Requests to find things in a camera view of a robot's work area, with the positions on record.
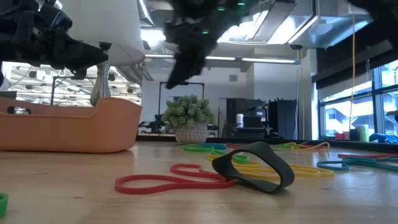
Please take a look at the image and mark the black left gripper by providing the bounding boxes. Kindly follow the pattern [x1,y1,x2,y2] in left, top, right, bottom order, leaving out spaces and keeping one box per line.
[0,9,109,80]

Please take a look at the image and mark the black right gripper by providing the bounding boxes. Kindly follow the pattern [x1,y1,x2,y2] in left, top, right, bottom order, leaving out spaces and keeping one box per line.
[164,12,240,90]

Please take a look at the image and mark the colourful rubber bands bundle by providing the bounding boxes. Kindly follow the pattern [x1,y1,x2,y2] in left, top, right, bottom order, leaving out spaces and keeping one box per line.
[200,142,228,151]

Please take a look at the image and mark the long yellow rubber band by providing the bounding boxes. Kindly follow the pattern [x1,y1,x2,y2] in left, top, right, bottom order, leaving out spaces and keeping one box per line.
[233,164,335,182]

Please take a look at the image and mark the teal blue rubber band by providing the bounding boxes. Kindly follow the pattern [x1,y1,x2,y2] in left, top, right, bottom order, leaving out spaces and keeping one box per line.
[341,156,398,164]
[317,158,398,172]

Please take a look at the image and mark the orange plastic bin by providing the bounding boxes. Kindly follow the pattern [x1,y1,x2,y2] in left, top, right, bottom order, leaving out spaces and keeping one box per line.
[0,95,143,154]

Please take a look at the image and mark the wide black rubber band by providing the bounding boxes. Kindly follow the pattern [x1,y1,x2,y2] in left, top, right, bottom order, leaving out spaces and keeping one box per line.
[211,141,295,194]

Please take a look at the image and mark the long red rubber band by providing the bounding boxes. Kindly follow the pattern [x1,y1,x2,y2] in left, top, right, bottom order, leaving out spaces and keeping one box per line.
[114,164,236,195]

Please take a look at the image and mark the potted green succulent plant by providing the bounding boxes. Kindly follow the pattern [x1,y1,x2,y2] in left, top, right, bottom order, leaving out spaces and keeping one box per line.
[160,94,217,146]

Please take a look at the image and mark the black background robot equipment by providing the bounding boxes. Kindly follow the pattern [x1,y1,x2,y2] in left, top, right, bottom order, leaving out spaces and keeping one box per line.
[138,114,169,134]

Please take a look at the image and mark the black equipment cabinet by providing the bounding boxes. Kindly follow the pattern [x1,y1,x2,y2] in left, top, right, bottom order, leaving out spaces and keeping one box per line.
[225,98,269,140]

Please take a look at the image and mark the long ceiling light bar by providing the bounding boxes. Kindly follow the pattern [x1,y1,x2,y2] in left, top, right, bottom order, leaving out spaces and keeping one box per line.
[144,53,301,65]

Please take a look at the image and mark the black upright panel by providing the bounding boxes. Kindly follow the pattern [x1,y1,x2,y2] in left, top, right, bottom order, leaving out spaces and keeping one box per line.
[268,98,299,141]

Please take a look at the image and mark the pale green roll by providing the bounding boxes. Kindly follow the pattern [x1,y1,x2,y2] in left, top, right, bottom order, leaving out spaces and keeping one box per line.
[355,124,371,143]

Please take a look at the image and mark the dark framed window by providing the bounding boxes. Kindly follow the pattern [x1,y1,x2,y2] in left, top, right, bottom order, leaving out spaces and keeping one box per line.
[317,60,398,141]

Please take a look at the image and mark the blue bundle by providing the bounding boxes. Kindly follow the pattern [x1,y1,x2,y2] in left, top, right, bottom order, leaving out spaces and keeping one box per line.
[369,132,398,145]

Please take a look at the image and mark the black metal frame stand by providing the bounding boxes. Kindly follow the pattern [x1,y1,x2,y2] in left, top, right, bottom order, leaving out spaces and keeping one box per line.
[157,80,206,125]

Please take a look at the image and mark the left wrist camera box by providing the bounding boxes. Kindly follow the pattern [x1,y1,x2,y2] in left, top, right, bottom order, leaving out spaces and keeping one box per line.
[39,2,73,34]

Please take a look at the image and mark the silver ceiling duct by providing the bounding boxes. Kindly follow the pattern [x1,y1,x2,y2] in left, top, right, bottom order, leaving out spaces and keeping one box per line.
[217,0,374,49]

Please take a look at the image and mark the yellow hanging cord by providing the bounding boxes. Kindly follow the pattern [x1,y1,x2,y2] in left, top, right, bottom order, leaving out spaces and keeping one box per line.
[348,14,357,131]

